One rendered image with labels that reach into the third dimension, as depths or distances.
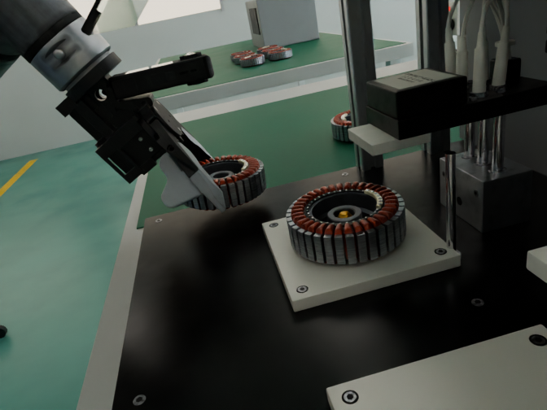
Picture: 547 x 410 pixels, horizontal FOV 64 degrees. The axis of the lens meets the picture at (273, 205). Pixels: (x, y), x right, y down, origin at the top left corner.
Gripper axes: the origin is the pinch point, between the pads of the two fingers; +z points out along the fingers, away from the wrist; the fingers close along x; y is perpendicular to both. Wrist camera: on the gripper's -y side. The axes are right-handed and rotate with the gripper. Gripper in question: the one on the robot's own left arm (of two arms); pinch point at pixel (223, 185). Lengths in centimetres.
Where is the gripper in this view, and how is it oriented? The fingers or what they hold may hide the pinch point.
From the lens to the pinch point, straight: 56.8
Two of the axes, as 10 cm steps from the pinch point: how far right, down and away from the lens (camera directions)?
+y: -7.7, 6.3, 1.1
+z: 6.1, 6.7, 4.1
